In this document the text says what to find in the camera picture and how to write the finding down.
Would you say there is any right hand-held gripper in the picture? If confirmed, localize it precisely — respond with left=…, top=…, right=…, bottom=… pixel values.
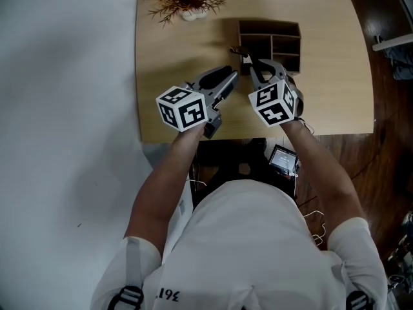
left=247, top=56, right=305, bottom=128

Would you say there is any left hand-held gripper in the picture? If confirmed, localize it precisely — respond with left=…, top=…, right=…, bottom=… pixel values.
left=156, top=65, right=240, bottom=140

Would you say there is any black metal object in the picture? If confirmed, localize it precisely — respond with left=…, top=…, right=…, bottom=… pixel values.
left=229, top=45, right=253, bottom=66

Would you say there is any person's left forearm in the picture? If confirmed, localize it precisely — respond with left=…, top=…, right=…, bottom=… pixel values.
left=123, top=121, right=207, bottom=242

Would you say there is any person's right forearm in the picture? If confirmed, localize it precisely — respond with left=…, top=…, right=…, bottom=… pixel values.
left=279, top=119, right=366, bottom=236

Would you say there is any dark wooden organizer box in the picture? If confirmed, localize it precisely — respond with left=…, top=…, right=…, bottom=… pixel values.
left=238, top=19, right=302, bottom=76

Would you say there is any black device with screen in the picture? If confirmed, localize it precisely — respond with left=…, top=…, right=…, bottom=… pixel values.
left=268, top=144, right=300, bottom=178

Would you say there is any white shelf board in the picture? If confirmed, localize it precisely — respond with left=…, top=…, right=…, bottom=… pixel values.
left=372, top=32, right=413, bottom=52

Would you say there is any blue-grey cloth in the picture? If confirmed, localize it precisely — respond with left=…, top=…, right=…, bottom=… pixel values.
left=383, top=45, right=413, bottom=81

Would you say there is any person's white shirt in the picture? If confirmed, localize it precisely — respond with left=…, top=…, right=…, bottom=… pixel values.
left=89, top=178, right=388, bottom=310

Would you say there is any grey metal equipment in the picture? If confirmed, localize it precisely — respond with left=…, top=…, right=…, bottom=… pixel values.
left=385, top=211, right=413, bottom=293

